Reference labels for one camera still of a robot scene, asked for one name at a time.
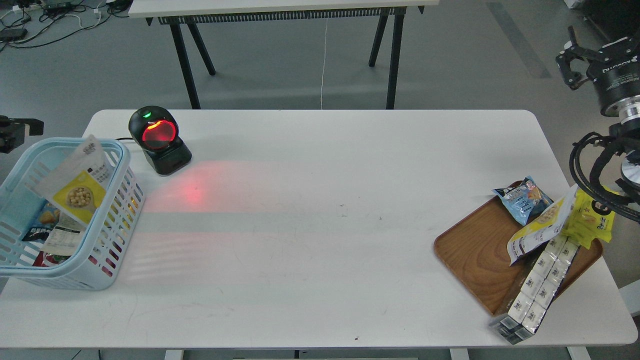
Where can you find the white background table black legs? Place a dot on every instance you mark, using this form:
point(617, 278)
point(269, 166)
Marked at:
point(175, 13)

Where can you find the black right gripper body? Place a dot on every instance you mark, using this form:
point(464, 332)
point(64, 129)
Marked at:
point(618, 78)

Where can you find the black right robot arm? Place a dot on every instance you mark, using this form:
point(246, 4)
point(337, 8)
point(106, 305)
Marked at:
point(606, 166)

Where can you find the yellow white snack pouch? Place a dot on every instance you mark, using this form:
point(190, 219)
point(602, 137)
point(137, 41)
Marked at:
point(78, 185)
point(542, 229)

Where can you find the brown wooden tray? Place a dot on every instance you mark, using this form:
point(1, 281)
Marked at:
point(475, 250)

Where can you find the light blue plastic basket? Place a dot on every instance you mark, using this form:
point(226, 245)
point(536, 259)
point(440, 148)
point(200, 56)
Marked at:
point(96, 262)

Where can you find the snack packages in basket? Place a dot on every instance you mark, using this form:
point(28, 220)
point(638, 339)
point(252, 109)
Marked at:
point(55, 235)

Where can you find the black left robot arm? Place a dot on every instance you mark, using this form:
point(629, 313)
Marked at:
point(14, 130)

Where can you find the yellow cartoon snack bag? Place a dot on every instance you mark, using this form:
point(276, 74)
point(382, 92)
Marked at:
point(589, 220)

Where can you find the blue snack bag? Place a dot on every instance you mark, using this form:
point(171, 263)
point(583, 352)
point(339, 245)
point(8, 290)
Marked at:
point(524, 200)

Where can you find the black barcode scanner red window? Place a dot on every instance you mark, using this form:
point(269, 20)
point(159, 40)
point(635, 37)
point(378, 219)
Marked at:
point(156, 131)

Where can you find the white boxed snack multipack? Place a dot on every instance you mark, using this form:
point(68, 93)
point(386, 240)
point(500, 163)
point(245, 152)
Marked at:
point(533, 291)

